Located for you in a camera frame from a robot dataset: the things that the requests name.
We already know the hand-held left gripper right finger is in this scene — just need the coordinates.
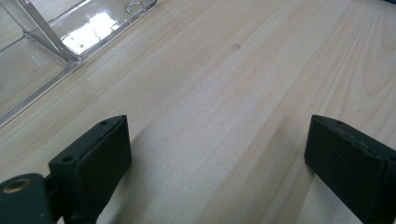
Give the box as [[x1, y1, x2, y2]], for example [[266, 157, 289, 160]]
[[304, 114, 396, 224]]

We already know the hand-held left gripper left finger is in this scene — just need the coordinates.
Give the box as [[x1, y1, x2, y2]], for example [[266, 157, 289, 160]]
[[49, 114, 133, 224]]

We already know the clear acrylic book rack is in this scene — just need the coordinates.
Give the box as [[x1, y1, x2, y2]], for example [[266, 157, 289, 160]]
[[0, 0, 159, 129]]

